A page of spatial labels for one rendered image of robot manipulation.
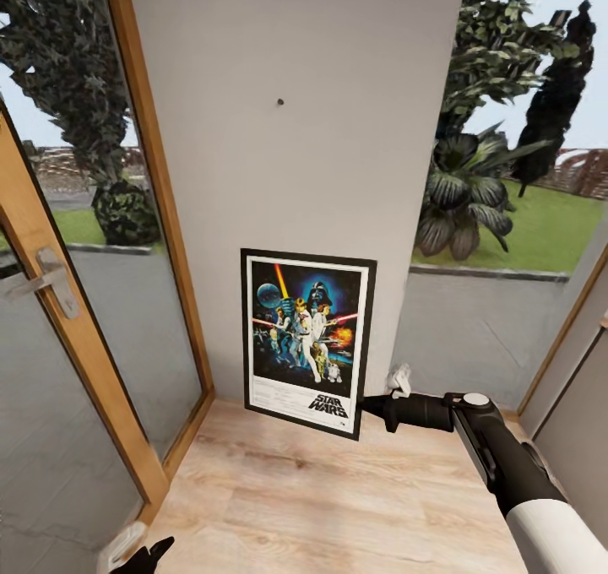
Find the poster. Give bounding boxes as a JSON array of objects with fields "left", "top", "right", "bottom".
[{"left": 240, "top": 248, "right": 378, "bottom": 441}]

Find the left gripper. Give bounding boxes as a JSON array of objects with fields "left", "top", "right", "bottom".
[{"left": 111, "top": 536, "right": 175, "bottom": 574}]

